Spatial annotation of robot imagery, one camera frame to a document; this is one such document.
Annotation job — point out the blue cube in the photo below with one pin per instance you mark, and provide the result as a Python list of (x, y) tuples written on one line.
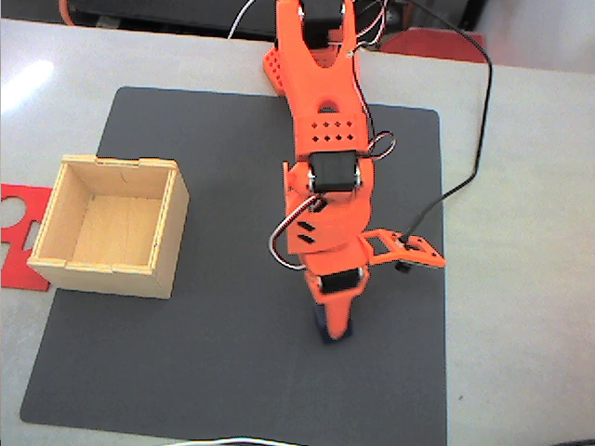
[(317, 318)]

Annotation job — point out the black background equipment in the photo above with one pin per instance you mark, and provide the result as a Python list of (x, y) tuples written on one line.
[(162, 14)]

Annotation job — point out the wooden box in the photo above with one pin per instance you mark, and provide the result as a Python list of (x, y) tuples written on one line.
[(116, 279)]

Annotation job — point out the orange camera mount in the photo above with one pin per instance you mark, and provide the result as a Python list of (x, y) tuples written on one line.
[(418, 253)]

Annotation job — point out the dark grey mat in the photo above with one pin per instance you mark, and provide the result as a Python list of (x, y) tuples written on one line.
[(232, 348)]

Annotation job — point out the red background object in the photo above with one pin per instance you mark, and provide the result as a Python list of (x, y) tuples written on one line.
[(441, 44)]

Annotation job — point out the red cut-out sheet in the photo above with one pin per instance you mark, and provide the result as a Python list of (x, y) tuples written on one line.
[(23, 274)]

